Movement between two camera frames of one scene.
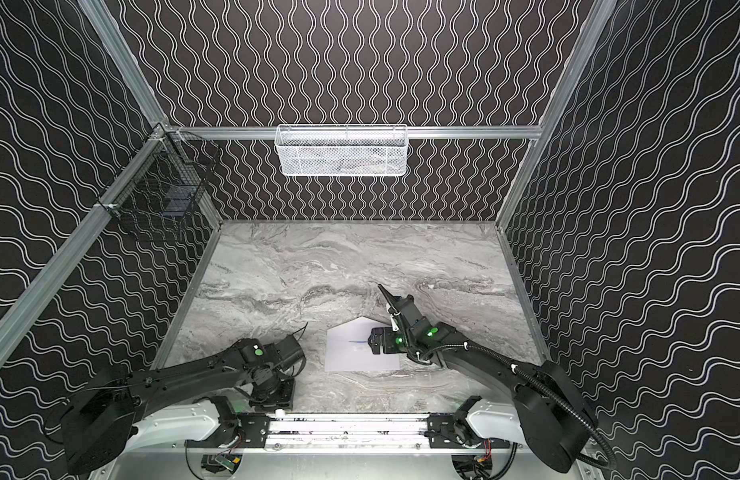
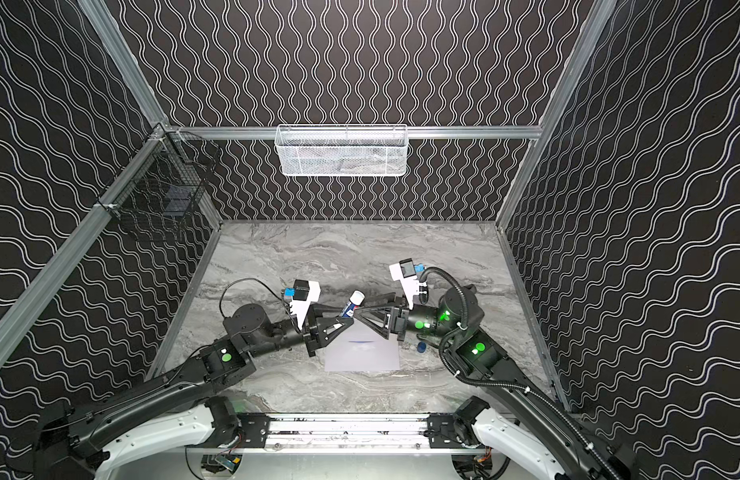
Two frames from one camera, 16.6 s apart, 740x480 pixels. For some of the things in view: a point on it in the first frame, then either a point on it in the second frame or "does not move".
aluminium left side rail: (10, 324) does not move
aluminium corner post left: (102, 22) does not move
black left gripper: (280, 392) -> (312, 334)
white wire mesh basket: (341, 150) does not move
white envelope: (347, 348) does not move
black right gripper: (403, 308) -> (397, 320)
